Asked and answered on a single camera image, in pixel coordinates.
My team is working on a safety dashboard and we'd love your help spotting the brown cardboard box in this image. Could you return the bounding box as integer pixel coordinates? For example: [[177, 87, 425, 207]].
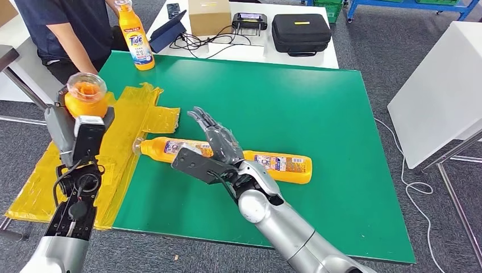
[[188, 0, 232, 37]]

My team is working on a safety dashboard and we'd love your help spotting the flat white box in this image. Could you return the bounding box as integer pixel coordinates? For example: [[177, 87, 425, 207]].
[[207, 42, 265, 63]]

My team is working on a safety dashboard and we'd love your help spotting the person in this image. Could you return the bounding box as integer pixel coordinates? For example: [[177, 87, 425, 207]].
[[13, 0, 131, 85]]

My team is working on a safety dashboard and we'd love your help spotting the white table with metal legs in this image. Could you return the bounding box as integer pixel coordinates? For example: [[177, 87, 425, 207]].
[[387, 21, 482, 264]]

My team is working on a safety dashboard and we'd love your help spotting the white floor cable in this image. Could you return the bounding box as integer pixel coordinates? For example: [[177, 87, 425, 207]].
[[375, 118, 449, 273]]

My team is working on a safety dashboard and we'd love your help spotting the black carrying case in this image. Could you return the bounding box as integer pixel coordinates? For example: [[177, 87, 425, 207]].
[[271, 14, 333, 57]]

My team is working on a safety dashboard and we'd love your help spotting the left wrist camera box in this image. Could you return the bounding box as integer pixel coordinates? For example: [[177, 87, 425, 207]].
[[73, 115, 106, 163]]

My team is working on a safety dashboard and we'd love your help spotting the brown cardboard panel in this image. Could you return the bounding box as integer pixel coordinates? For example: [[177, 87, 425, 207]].
[[0, 0, 19, 27]]

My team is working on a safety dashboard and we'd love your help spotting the white side table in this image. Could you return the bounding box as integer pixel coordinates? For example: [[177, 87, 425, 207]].
[[0, 15, 67, 114]]

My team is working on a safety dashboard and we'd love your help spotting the blue metal rack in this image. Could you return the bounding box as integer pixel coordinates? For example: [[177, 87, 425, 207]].
[[346, 0, 479, 23]]

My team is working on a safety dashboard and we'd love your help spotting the orange detergent bottle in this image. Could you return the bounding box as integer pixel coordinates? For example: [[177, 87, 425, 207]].
[[114, 0, 156, 72], [132, 136, 214, 164], [64, 72, 110, 119], [240, 150, 313, 185]]

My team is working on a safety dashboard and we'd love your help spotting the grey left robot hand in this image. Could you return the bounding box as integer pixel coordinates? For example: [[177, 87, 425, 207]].
[[44, 85, 115, 167]]

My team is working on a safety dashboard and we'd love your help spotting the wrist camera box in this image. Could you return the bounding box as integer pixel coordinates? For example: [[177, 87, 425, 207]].
[[73, 115, 106, 163], [171, 144, 242, 186]]

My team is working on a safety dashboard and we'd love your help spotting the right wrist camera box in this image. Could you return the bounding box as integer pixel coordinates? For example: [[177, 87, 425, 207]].
[[171, 144, 242, 186]]

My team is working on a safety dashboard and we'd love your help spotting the yellow taped cardboard sheet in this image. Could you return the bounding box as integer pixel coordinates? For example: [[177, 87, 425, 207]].
[[5, 82, 181, 231]]

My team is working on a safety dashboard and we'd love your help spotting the white desk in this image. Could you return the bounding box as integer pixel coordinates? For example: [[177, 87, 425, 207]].
[[144, 0, 340, 71]]

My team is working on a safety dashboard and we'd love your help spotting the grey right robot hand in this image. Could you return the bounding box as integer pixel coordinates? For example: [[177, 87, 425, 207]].
[[187, 106, 245, 166]]

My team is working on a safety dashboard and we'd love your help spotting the black cable bundle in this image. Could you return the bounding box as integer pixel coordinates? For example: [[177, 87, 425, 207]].
[[169, 25, 264, 60]]

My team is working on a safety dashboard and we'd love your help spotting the tablet in blue case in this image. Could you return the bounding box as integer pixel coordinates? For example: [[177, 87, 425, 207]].
[[148, 10, 188, 54]]

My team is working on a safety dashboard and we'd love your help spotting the black controller with screen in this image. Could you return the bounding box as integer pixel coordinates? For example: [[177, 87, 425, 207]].
[[231, 12, 268, 37]]

